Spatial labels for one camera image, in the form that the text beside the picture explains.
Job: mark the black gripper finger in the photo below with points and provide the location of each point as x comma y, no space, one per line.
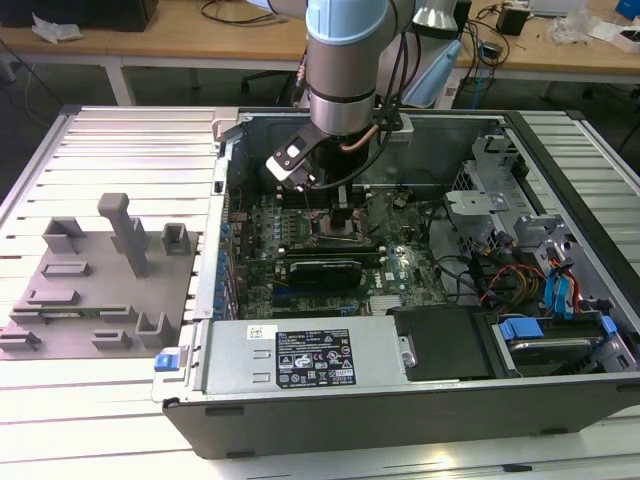
342,216

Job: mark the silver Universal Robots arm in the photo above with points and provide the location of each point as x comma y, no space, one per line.
340,75

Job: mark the CPU socket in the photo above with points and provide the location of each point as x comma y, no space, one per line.
320,232

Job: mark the black RAM slot white latches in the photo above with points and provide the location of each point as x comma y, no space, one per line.
320,199

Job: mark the black graphics card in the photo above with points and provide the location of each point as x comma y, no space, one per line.
325,272

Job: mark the round coin battery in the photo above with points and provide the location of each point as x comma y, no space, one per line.
400,200

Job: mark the green motherboard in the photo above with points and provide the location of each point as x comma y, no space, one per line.
410,280

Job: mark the small silver heatsink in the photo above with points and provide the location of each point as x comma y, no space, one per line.
385,303

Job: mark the silver metal drive cage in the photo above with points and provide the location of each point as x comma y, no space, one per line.
475,205

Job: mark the silver power supply unit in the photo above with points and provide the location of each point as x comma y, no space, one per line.
240,360

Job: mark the open black PC case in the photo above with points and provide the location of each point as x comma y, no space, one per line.
350,420

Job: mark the grey plastic parts rack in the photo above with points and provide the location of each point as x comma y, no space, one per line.
150,300

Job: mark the hard disk in blue carrier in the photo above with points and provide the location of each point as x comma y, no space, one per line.
522,330

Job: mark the wooden desk white legs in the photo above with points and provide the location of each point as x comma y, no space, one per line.
150,40

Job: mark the small black box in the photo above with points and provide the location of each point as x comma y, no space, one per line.
512,22

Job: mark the blue case latch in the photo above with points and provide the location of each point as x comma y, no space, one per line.
167,362

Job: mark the clear plastic bag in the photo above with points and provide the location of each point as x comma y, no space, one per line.
570,25

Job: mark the green RAM stick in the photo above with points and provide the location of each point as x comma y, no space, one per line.
85,312

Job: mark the large black box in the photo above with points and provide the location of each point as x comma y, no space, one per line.
100,12

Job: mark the white cardboard box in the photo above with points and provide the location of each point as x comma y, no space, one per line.
607,32

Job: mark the crumpled white paper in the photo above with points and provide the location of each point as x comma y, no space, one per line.
55,30

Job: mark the blue box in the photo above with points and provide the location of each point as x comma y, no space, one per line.
630,9

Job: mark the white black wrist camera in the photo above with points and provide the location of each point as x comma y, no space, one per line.
287,160

